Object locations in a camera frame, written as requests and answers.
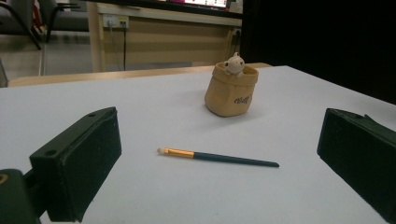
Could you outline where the blue-handled makeup brush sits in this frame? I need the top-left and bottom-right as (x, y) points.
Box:
(157, 147), (280, 169)

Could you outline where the tan fabric pouch with bear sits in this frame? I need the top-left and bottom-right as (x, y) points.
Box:
(204, 51), (260, 119)

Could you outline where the black cable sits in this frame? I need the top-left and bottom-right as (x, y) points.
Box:
(122, 27), (128, 71)

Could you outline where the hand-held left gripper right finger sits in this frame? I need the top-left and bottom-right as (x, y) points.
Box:
(317, 107), (396, 224)

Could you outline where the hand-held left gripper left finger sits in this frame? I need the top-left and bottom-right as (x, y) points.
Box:
(29, 106), (122, 223)

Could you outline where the grey chair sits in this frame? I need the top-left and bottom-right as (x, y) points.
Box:
(0, 0), (42, 51)
(37, 0), (90, 44)

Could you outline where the wooden desk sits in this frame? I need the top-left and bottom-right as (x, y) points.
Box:
(86, 1), (244, 74)

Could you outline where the monitor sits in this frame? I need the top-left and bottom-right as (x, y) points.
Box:
(92, 0), (244, 20)

